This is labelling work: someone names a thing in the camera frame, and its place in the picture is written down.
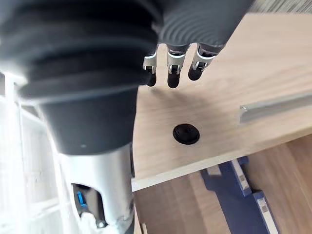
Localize brown wooden cabinet body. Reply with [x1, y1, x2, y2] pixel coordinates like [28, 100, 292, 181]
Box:
[133, 140, 312, 234]

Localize light wooden cabinet door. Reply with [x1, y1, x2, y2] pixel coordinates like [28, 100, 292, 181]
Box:
[131, 12, 312, 193]

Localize silver metal door handle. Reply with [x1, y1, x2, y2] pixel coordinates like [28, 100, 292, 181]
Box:
[239, 93, 312, 124]

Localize black round door lock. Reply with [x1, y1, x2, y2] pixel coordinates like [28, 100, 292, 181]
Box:
[173, 123, 200, 145]

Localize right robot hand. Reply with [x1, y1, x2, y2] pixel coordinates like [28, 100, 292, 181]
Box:
[0, 0, 254, 234]

